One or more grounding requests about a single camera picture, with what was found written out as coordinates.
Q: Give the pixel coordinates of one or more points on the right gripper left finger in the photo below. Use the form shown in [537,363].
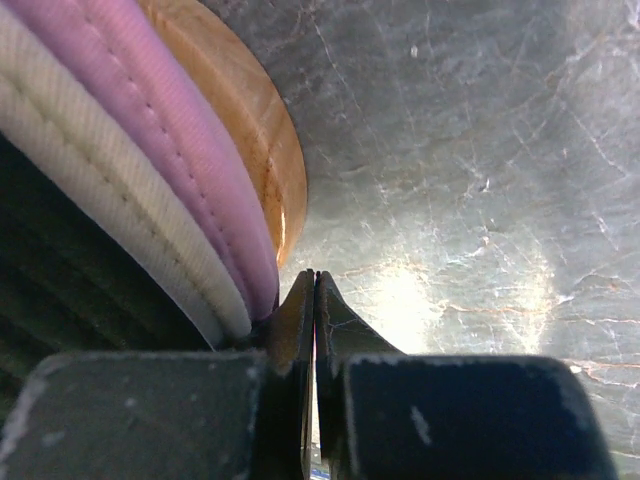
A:
[240,413]

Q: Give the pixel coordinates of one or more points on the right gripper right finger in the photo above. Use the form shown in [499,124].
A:
[384,414]

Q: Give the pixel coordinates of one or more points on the black cap with logo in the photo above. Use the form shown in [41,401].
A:
[68,286]

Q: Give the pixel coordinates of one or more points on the beige hat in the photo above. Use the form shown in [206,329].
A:
[67,135]

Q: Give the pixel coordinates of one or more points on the wooden hat stand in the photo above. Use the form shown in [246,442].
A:
[249,105]

